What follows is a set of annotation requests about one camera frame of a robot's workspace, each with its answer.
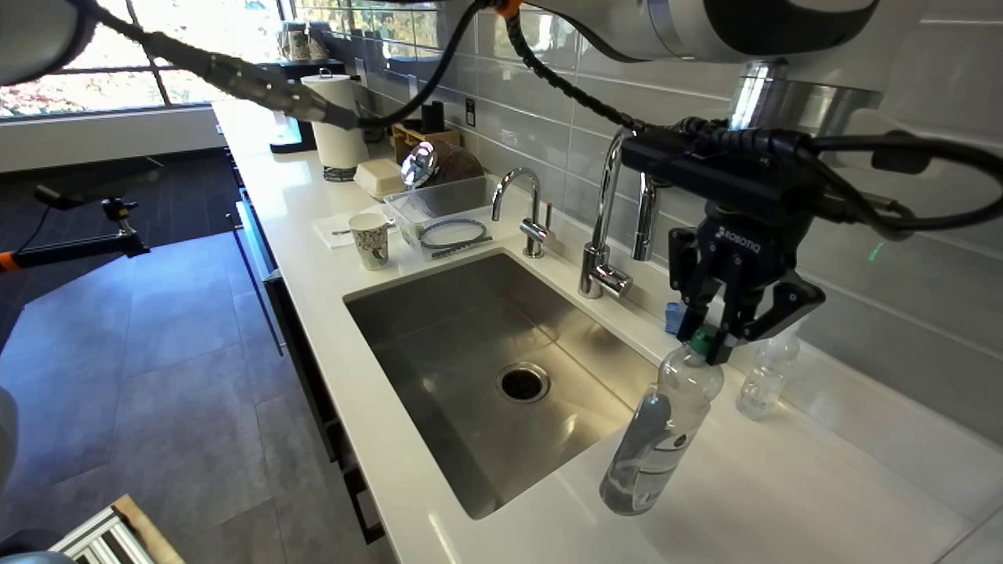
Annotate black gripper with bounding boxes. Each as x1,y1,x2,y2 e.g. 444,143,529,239
667,211,831,370

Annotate clear plastic spray bottle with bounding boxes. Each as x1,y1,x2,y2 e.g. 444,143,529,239
596,327,728,520

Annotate clear plastic soap bottle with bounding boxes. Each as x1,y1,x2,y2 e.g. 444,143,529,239
735,322,810,422

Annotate tall chrome faucet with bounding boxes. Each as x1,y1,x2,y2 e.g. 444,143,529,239
576,124,663,303

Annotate small chrome faucet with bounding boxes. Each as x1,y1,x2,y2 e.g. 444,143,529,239
488,166,558,264

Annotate stainless steel sink basin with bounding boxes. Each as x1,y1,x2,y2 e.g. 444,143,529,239
341,247,670,523

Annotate clear plastic container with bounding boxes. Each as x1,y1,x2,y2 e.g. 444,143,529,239
400,168,495,224

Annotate brown woven basket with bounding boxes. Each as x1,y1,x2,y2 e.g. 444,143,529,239
387,118,488,188

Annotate white ceramic mug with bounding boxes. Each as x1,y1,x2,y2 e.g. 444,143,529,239
345,211,398,271

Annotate beige sponge block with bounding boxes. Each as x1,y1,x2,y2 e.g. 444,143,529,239
351,155,411,204

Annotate dark base cabinet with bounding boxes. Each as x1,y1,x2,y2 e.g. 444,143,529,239
229,168,393,550

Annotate black tablet screen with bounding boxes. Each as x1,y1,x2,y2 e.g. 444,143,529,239
266,111,317,156

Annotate black tripod stand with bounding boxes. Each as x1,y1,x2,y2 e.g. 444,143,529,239
0,155,158,277

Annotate wooden slat crate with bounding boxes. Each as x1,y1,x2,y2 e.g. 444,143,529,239
44,492,187,564

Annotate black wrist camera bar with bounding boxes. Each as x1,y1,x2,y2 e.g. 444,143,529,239
616,121,831,228

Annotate black looped camera cable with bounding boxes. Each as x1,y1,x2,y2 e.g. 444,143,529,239
810,124,1003,242

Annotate coiled grey cable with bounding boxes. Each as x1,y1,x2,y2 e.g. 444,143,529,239
413,213,495,264

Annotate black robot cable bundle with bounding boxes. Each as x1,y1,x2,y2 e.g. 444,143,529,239
91,0,670,143

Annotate window with white frame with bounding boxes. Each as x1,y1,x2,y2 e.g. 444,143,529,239
0,0,444,121

